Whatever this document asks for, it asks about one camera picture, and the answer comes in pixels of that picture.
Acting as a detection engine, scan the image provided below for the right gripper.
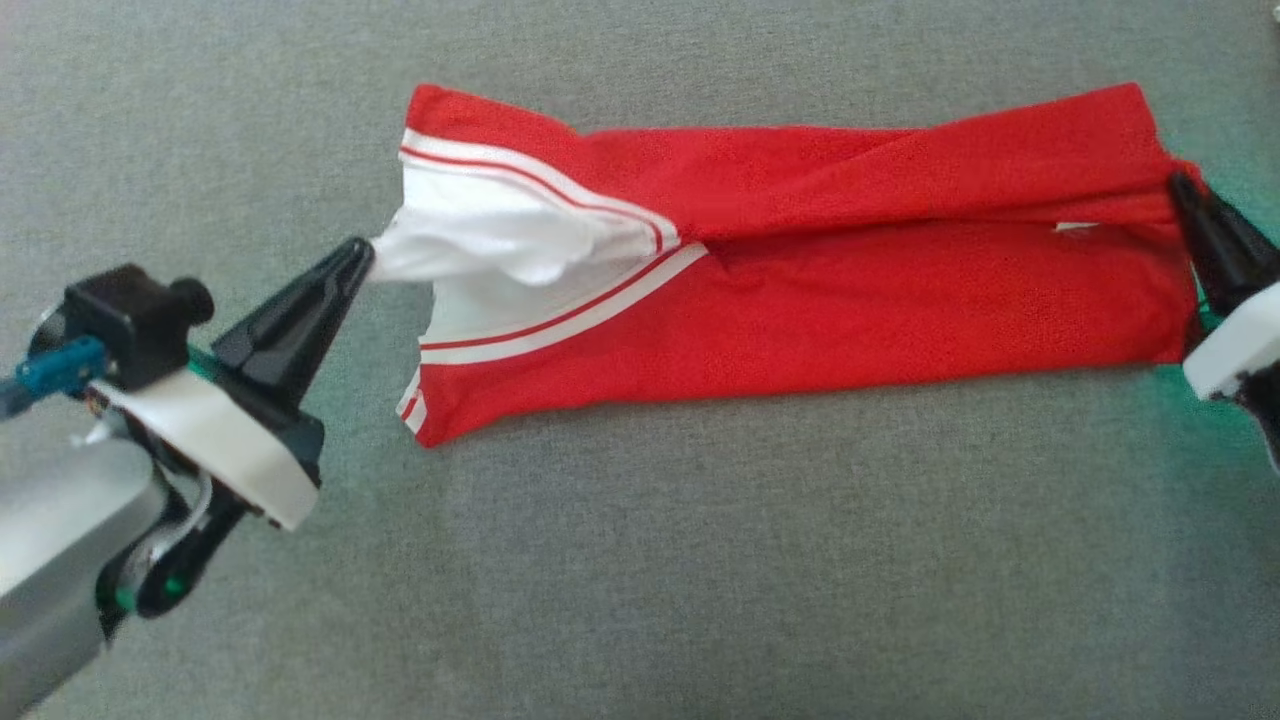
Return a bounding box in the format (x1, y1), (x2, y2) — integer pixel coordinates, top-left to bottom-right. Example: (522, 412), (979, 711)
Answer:
(1167, 170), (1280, 403)

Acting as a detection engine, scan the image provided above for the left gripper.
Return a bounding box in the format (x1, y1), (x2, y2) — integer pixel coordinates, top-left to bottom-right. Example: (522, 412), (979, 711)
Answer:
(94, 236), (377, 532)

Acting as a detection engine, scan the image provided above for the red and white striped shirt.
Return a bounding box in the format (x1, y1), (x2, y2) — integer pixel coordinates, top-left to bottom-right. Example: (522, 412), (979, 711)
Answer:
(367, 81), (1207, 450)

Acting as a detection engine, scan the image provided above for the grey fabric sofa seat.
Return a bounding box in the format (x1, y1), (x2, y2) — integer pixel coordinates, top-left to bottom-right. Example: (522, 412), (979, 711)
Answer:
(0, 0), (1280, 720)

